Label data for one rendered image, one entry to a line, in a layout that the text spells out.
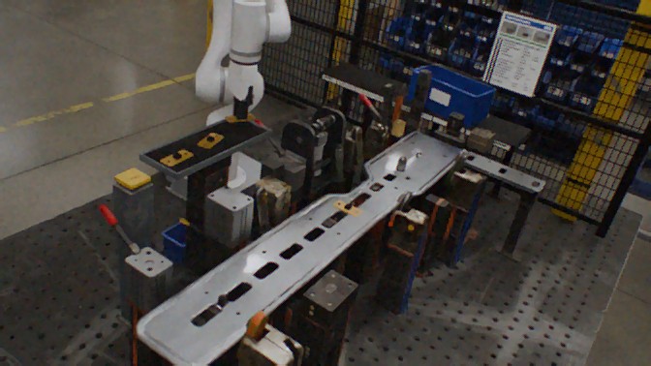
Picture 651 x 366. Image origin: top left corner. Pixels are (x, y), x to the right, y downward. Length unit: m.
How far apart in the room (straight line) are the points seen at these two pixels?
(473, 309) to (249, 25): 1.11
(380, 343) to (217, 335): 0.61
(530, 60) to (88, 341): 1.81
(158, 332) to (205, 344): 0.10
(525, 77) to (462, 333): 1.08
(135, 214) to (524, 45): 1.60
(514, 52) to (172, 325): 1.69
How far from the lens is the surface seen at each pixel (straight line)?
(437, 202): 1.83
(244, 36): 1.52
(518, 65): 2.41
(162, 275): 1.31
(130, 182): 1.41
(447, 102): 2.33
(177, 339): 1.24
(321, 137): 1.70
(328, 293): 1.33
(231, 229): 1.44
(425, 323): 1.82
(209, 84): 1.89
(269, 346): 1.16
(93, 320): 1.73
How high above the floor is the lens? 1.91
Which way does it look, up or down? 30 degrees down
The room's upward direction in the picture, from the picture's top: 10 degrees clockwise
